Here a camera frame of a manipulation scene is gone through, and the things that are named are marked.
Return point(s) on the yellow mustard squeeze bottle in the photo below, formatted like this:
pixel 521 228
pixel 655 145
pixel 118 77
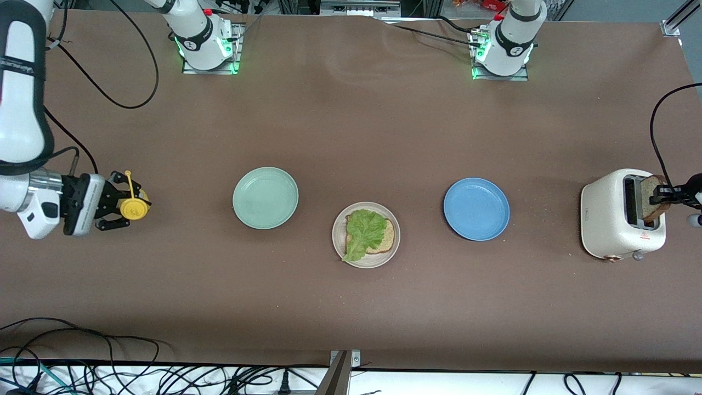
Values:
pixel 134 208

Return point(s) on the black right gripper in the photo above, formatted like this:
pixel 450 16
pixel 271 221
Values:
pixel 76 193

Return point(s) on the grey equipment box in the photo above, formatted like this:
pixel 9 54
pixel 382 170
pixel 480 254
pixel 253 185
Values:
pixel 359 6

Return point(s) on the red orange snack package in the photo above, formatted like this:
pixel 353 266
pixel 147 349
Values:
pixel 482 4

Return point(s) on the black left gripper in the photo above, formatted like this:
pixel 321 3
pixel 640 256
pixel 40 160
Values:
pixel 692 193

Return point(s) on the green lettuce leaf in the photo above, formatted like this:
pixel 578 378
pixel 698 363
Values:
pixel 364 230

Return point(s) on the grey metal bracket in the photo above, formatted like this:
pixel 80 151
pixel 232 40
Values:
pixel 337 378

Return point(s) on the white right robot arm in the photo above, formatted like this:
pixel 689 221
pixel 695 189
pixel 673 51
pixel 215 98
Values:
pixel 22 82

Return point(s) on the beige plate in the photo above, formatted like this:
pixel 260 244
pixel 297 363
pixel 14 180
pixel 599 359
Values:
pixel 337 236

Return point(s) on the blue plate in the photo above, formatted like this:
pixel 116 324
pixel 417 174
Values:
pixel 476 208

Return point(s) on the white two-slot toaster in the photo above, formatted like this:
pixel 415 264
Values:
pixel 603 219

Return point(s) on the aluminium frame rail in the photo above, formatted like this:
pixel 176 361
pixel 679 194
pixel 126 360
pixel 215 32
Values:
pixel 672 27

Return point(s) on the pale green plate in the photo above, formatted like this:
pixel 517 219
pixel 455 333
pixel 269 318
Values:
pixel 265 197

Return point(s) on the black power plug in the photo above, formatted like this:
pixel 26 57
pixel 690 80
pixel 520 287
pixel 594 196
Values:
pixel 284 384

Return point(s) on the brown bread slice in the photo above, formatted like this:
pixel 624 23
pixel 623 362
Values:
pixel 650 211
pixel 388 236

